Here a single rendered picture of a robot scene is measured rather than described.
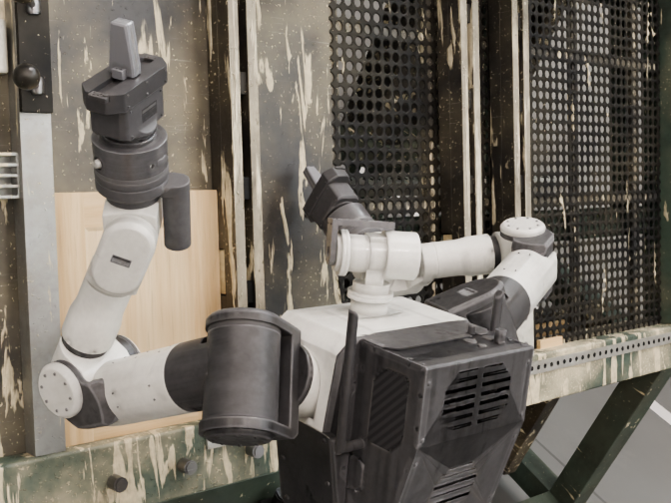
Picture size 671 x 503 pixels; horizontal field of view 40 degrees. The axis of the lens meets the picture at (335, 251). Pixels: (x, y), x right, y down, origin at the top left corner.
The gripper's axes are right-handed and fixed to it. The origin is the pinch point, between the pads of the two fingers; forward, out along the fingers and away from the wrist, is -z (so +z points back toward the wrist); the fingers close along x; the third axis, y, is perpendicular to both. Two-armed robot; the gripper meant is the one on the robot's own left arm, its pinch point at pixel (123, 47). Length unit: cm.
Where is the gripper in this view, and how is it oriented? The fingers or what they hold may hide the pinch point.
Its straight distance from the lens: 107.1
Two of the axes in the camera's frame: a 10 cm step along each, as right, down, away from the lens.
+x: 3.7, -5.1, 7.7
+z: -0.7, 8.2, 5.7
